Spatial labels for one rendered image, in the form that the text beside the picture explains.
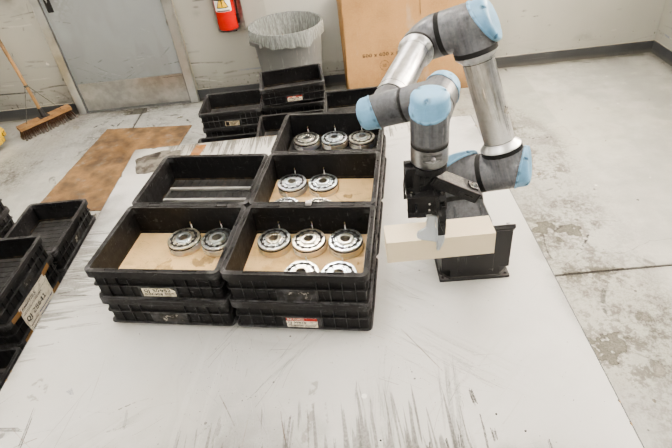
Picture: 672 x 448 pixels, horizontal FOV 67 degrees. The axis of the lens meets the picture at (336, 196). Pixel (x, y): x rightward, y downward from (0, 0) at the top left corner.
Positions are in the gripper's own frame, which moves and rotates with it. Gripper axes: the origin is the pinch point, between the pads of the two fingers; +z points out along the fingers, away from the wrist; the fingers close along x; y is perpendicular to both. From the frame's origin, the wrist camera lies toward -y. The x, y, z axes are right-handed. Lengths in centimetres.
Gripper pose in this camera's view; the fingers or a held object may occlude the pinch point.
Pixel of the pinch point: (438, 234)
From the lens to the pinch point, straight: 116.9
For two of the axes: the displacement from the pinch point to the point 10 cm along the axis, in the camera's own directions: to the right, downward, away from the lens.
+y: -9.9, 1.0, 0.4
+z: 1.0, 8.0, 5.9
